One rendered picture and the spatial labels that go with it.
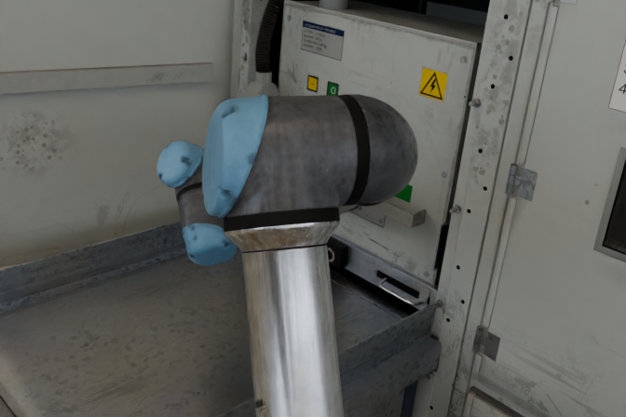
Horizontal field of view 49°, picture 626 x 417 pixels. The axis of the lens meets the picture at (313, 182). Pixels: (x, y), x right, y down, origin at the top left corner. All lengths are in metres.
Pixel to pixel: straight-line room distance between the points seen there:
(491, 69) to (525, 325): 0.42
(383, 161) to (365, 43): 0.70
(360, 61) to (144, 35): 0.46
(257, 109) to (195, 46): 0.92
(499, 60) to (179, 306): 0.74
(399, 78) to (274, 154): 0.71
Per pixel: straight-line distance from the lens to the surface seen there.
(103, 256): 1.47
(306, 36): 1.47
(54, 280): 1.44
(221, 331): 1.29
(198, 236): 1.02
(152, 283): 1.44
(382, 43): 1.33
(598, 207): 1.07
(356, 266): 1.47
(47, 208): 1.55
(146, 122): 1.55
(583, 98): 1.05
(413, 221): 1.30
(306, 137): 0.64
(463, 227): 1.22
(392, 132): 0.69
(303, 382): 0.66
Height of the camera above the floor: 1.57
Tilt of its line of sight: 21 degrees down
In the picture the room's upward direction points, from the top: 6 degrees clockwise
